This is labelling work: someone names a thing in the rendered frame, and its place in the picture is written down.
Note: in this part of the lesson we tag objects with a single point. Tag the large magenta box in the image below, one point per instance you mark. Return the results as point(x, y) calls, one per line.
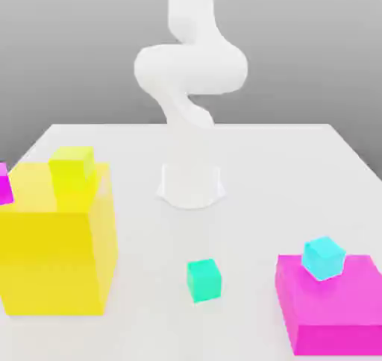
point(331, 307)

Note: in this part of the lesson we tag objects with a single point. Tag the small cyan cube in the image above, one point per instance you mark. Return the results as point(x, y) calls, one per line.
point(323, 258)

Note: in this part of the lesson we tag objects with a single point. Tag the small yellow cube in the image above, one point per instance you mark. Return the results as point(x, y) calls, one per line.
point(71, 182)

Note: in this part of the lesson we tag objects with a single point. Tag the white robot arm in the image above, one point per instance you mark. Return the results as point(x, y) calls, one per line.
point(191, 65)

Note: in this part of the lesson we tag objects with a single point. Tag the large yellow box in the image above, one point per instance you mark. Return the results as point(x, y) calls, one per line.
point(47, 259)

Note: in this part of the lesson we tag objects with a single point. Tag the small magenta cube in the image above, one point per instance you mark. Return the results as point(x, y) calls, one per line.
point(4, 188)

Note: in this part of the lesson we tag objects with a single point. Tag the small green cube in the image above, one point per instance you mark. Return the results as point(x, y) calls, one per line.
point(203, 282)

